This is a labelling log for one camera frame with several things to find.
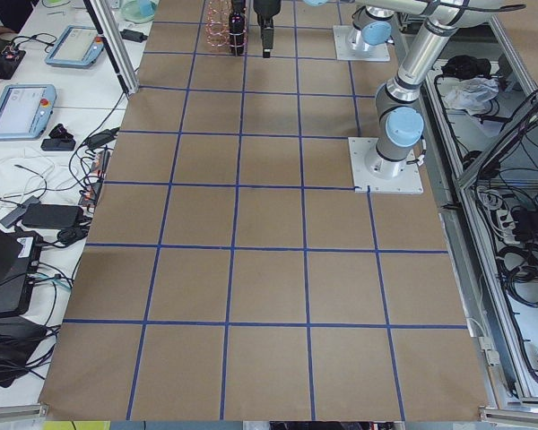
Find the teach pendant near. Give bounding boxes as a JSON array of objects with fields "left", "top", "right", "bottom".
[{"left": 0, "top": 84, "right": 57, "bottom": 141}]

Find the teach pendant far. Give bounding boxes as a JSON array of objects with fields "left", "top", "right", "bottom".
[{"left": 45, "top": 26, "right": 104, "bottom": 69}]

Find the dark wine bottle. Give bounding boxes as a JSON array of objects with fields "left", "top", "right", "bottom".
[{"left": 231, "top": 0, "right": 246, "bottom": 15}]

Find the black power adapter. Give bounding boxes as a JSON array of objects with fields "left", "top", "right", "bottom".
[{"left": 120, "top": 29, "right": 148, "bottom": 43}]

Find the teach pendant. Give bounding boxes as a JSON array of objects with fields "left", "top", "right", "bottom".
[
  {"left": 45, "top": 26, "right": 104, "bottom": 69},
  {"left": 0, "top": 84, "right": 57, "bottom": 141}
]

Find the black laptop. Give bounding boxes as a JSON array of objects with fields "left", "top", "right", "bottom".
[{"left": 0, "top": 229, "right": 42, "bottom": 318}]

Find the black webcam on stand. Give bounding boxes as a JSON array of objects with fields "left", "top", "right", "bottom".
[{"left": 40, "top": 123, "right": 76, "bottom": 151}]

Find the green glass plate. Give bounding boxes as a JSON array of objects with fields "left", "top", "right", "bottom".
[{"left": 120, "top": 0, "right": 158, "bottom": 23}]

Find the copper wire wine basket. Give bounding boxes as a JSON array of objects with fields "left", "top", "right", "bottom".
[{"left": 205, "top": 0, "right": 232, "bottom": 53}]

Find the aluminium frame post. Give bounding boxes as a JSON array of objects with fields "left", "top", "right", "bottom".
[{"left": 84, "top": 0, "right": 139, "bottom": 96}]

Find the crumpled white cloth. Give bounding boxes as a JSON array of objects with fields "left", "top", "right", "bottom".
[{"left": 443, "top": 78, "right": 499, "bottom": 115}]

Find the black power brick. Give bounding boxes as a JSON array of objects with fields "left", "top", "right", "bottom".
[{"left": 22, "top": 203, "right": 83, "bottom": 229}]

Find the dark wine bottle front basket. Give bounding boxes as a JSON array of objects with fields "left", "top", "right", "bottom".
[{"left": 229, "top": 10, "right": 247, "bottom": 56}]

